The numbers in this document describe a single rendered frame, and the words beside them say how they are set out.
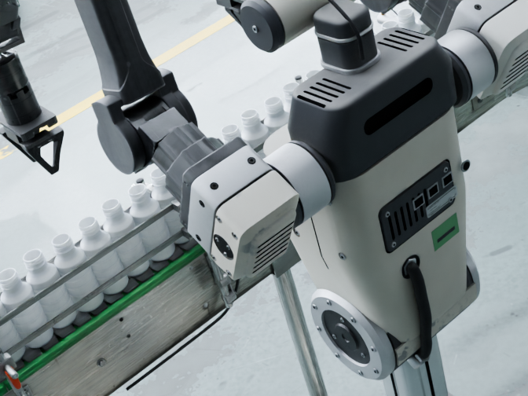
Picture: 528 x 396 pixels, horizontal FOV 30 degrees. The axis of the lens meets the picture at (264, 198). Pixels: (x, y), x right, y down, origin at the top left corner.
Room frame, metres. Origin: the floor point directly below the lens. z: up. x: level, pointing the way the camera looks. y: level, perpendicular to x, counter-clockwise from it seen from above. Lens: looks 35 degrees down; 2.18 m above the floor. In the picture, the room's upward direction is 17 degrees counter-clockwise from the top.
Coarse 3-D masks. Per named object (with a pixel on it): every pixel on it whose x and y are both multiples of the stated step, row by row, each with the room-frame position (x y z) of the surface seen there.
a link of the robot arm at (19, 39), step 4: (20, 28) 1.41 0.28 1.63; (20, 32) 1.41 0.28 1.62; (16, 36) 1.41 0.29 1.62; (20, 36) 1.41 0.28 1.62; (8, 40) 1.41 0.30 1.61; (12, 40) 1.41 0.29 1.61; (16, 40) 1.40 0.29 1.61; (20, 40) 1.41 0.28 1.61; (24, 40) 1.41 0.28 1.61; (0, 44) 1.40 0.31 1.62; (4, 44) 1.40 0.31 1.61; (8, 44) 1.40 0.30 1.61; (12, 44) 1.40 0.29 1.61; (16, 44) 1.40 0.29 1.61; (0, 48) 1.39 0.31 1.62; (4, 48) 1.39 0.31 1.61; (8, 48) 1.39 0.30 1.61; (0, 52) 1.39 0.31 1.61
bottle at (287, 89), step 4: (288, 84) 1.85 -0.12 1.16; (292, 84) 1.85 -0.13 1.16; (296, 84) 1.84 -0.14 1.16; (284, 88) 1.84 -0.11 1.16; (288, 88) 1.85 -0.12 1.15; (292, 88) 1.85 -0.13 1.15; (284, 92) 1.83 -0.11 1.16; (288, 92) 1.82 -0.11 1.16; (284, 96) 1.83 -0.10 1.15; (288, 96) 1.82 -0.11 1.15; (288, 100) 1.82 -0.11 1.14; (284, 104) 1.83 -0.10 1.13; (288, 104) 1.82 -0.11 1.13; (284, 108) 1.82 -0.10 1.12; (288, 108) 1.82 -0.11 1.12
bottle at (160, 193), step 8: (152, 176) 1.66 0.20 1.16; (160, 176) 1.67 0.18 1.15; (152, 184) 1.65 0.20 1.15; (160, 184) 1.64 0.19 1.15; (152, 192) 1.65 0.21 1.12; (160, 192) 1.64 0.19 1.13; (168, 192) 1.63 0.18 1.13; (160, 200) 1.63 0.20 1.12; (168, 200) 1.63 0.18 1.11; (160, 208) 1.63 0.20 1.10; (168, 216) 1.63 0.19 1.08; (176, 216) 1.63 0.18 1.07; (168, 224) 1.63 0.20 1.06; (176, 224) 1.63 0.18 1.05; (176, 232) 1.63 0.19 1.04; (176, 240) 1.63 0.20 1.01; (184, 240) 1.63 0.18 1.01
